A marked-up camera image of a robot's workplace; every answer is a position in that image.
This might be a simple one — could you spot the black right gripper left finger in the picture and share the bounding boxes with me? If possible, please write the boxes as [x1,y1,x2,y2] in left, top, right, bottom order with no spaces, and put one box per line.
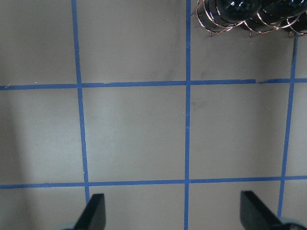
[74,194,106,230]

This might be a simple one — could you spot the dark wine bottle in basket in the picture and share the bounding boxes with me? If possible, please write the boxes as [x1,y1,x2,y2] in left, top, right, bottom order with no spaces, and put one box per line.
[240,0,307,34]

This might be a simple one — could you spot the copper wire bottle basket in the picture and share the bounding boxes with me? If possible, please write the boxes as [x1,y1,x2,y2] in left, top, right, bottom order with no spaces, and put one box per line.
[191,0,307,37]

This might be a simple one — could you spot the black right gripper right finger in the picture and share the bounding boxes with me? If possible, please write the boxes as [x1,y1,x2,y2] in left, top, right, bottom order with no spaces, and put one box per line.
[240,191,288,230]

